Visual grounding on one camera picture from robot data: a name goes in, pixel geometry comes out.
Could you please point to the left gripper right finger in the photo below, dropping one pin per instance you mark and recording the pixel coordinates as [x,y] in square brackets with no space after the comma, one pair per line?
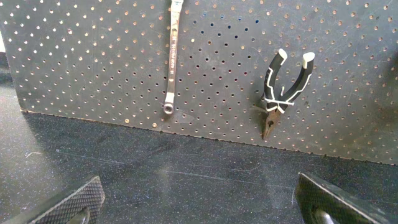
[314,196]

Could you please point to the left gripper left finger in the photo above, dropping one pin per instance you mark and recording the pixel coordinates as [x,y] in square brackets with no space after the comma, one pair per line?
[81,199]

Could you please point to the black and white pliers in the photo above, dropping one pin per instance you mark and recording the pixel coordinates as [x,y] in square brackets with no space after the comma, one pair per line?
[298,87]

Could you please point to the black pegboard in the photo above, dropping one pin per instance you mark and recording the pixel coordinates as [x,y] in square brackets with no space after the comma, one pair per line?
[93,62]

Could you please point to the wrench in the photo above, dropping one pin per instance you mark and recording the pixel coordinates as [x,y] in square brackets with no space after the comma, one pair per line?
[172,62]

